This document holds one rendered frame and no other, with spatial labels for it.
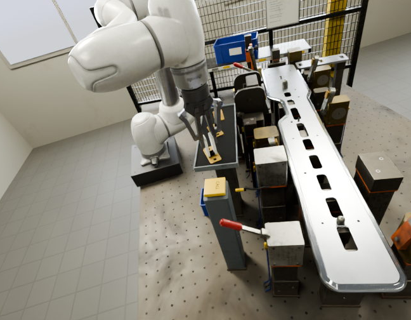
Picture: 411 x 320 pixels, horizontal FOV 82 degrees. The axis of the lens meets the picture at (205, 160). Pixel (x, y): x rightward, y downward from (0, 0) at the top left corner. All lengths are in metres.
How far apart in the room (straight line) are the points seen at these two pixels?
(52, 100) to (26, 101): 0.32
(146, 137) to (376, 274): 1.11
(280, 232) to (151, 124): 0.91
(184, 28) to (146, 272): 0.94
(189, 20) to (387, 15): 4.58
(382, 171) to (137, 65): 0.76
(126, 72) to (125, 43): 0.05
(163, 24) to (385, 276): 0.74
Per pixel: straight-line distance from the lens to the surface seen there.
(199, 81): 0.60
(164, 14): 0.55
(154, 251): 1.17
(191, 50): 0.57
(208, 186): 0.67
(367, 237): 0.78
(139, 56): 0.51
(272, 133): 0.95
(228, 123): 0.90
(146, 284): 1.12
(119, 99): 3.86
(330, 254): 0.73
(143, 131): 1.32
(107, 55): 0.51
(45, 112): 4.19
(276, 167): 0.80
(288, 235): 0.68
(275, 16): 2.01
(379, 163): 0.94
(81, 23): 3.62
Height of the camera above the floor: 1.64
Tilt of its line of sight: 40 degrees down
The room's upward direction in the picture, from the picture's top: 17 degrees counter-clockwise
